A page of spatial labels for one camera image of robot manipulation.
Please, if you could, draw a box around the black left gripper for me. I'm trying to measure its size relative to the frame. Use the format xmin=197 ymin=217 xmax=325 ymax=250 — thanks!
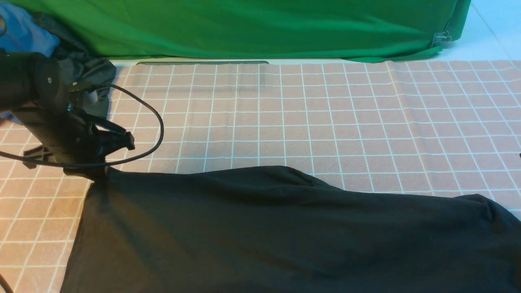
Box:
xmin=12 ymin=55 xmax=135 ymax=179

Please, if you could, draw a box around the dark teal crumpled garment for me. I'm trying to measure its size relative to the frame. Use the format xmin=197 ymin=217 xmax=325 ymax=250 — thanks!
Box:
xmin=32 ymin=13 xmax=118 ymax=120

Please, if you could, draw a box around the blue crumpled garment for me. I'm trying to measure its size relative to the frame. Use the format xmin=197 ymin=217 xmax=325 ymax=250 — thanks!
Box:
xmin=0 ymin=1 xmax=59 ymax=125

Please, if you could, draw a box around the metal binder clip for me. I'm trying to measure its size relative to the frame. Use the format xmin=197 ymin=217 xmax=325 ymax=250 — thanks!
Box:
xmin=431 ymin=31 xmax=452 ymax=48

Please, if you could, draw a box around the green backdrop cloth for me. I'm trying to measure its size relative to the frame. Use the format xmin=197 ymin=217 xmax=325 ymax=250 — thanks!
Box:
xmin=12 ymin=0 xmax=471 ymax=63

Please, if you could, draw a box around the gray left robot arm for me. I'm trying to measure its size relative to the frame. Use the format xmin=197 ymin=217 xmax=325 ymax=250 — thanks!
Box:
xmin=0 ymin=52 xmax=135 ymax=181

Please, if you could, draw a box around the pink grid tablecloth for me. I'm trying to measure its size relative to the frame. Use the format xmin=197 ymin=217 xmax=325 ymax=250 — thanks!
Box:
xmin=0 ymin=61 xmax=521 ymax=293

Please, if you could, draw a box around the dark gray long-sleeve shirt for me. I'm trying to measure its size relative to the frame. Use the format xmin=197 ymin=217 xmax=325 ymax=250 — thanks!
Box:
xmin=60 ymin=166 xmax=521 ymax=293

